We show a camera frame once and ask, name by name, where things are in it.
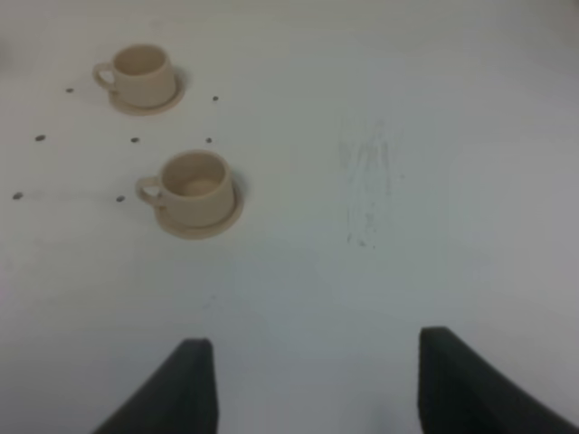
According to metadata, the near beige cup saucer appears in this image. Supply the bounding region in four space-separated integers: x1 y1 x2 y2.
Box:
154 182 244 241

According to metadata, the beige teacup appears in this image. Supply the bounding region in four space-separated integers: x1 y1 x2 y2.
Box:
136 150 234 228
92 44 176 108

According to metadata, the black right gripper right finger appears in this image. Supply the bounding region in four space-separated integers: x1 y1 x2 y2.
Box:
417 327 578 434

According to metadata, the near beige teacup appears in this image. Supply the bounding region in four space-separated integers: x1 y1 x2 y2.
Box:
136 150 234 228

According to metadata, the far beige cup saucer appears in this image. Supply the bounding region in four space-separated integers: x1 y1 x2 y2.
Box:
108 72 186 117

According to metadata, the beige cup saucer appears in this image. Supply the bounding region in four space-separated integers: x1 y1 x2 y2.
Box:
154 182 244 241
108 72 186 117

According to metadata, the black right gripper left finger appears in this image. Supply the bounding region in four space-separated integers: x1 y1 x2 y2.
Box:
96 339 219 434

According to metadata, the far beige teacup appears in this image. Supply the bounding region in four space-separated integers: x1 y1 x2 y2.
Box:
92 44 176 108

